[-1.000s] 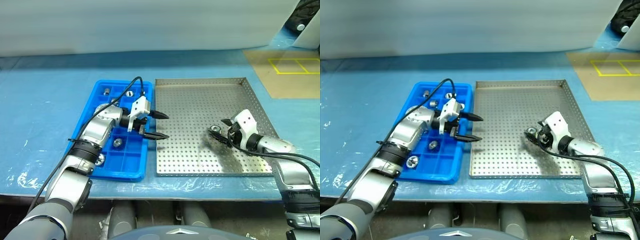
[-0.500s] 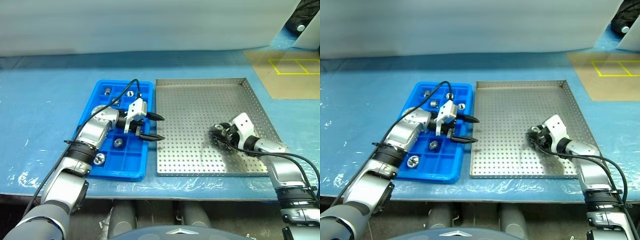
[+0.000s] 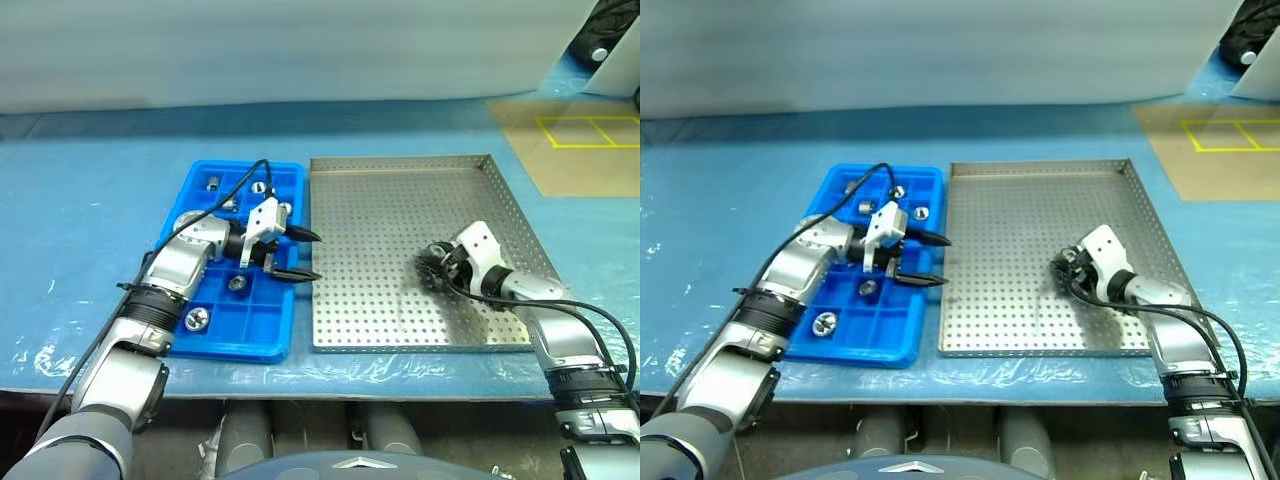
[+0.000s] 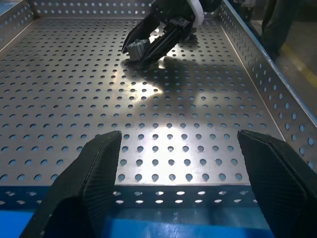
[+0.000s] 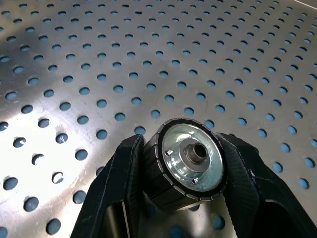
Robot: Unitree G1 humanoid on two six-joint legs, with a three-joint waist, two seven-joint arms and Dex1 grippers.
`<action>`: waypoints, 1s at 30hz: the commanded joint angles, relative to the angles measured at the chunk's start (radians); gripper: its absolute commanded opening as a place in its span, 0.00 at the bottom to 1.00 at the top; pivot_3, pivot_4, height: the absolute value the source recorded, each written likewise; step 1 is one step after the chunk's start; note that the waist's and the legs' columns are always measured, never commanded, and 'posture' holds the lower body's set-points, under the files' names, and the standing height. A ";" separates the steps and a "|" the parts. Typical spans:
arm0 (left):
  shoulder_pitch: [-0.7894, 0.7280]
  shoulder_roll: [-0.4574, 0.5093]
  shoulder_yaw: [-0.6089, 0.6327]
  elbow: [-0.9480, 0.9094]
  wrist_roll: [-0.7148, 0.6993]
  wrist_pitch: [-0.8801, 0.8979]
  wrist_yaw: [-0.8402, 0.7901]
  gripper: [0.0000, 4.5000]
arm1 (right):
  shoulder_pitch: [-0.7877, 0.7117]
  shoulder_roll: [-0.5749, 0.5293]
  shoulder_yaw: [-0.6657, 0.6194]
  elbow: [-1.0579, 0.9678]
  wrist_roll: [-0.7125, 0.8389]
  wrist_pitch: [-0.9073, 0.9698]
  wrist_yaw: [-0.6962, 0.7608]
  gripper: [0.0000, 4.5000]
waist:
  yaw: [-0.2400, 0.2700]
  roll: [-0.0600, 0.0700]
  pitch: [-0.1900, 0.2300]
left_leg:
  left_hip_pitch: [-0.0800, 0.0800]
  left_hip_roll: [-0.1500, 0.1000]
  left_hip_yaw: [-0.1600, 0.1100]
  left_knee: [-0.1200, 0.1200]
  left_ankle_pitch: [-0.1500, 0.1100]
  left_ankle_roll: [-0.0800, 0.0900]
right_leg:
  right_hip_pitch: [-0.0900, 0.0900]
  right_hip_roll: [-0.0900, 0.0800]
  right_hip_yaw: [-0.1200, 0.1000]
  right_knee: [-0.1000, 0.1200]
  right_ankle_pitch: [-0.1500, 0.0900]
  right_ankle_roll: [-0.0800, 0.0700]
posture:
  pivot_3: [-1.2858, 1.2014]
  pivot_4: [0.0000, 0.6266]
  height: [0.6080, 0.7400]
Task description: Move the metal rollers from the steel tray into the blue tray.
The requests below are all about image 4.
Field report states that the blue compartment tray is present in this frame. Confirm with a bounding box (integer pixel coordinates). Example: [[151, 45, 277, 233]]
[[0, 210, 273, 238]]

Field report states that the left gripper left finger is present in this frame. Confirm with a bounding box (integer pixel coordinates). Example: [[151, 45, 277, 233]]
[[21, 130, 123, 238]]

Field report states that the perforated metal tray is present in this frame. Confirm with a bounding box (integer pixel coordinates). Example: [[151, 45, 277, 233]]
[[0, 0, 317, 212]]

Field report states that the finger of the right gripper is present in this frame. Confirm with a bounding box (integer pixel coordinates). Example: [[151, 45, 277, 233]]
[[135, 21, 194, 71], [121, 13, 163, 54]]

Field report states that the dark trouser leg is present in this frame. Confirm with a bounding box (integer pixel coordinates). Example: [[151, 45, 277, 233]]
[[261, 0, 298, 58]]

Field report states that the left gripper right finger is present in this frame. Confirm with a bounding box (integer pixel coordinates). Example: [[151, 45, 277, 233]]
[[237, 129, 317, 238]]

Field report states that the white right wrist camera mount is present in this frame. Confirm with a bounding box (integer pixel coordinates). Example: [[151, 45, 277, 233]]
[[189, 0, 207, 28]]

